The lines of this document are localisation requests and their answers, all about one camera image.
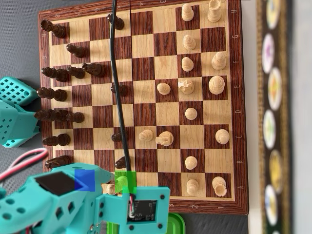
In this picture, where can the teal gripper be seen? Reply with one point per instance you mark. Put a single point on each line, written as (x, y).
(101, 176)

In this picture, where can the light wooden queen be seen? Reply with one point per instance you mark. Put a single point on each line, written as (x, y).
(111, 189)

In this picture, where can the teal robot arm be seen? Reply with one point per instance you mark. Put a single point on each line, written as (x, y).
(14, 117)

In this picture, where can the wooden chess board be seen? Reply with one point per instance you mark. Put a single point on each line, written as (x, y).
(168, 113)

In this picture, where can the dark wooden pawn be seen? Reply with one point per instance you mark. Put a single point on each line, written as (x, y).
(120, 162)
(123, 90)
(116, 137)
(119, 24)
(76, 117)
(76, 72)
(76, 51)

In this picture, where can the light wooden pawn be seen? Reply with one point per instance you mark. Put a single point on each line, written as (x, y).
(187, 12)
(189, 42)
(146, 135)
(187, 64)
(192, 187)
(190, 113)
(190, 162)
(163, 89)

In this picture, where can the dark wooden knight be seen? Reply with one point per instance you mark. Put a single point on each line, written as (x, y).
(95, 70)
(58, 161)

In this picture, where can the light wooden knight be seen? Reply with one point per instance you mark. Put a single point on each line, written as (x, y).
(186, 87)
(165, 138)

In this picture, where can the dark wooden bishop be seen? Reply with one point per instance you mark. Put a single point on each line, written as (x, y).
(56, 74)
(57, 140)

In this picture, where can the green plastic tray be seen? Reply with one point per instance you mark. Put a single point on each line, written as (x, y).
(176, 224)

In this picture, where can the dark wooden queen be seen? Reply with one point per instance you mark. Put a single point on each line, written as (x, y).
(47, 115)

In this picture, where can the dark wooden king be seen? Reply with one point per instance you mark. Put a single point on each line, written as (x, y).
(52, 94)

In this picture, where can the light wooden rook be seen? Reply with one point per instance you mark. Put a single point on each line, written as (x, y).
(219, 186)
(214, 12)

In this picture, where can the light wooden bishop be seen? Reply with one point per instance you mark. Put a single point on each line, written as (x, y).
(218, 61)
(222, 136)

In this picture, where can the light wooden king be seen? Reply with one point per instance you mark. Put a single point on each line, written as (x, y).
(216, 84)

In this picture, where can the dark wooden rook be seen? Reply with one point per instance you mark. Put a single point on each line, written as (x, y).
(54, 29)

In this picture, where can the black gold ornate box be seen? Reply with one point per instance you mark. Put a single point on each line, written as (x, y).
(274, 97)

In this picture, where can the teal mounted wrist camera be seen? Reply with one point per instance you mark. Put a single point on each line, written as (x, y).
(146, 212)

